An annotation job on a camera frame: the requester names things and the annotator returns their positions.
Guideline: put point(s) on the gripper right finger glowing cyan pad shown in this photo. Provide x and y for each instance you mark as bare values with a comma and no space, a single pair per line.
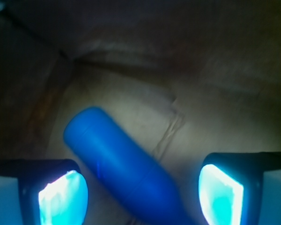
241,188

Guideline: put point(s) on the gripper left finger glowing cyan pad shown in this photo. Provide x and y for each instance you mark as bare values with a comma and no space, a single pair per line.
42,192

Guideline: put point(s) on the blue plastic bottle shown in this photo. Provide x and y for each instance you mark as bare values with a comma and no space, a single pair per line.
140,184

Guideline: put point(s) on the brown paper bag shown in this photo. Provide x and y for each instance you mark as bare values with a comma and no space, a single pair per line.
183,78

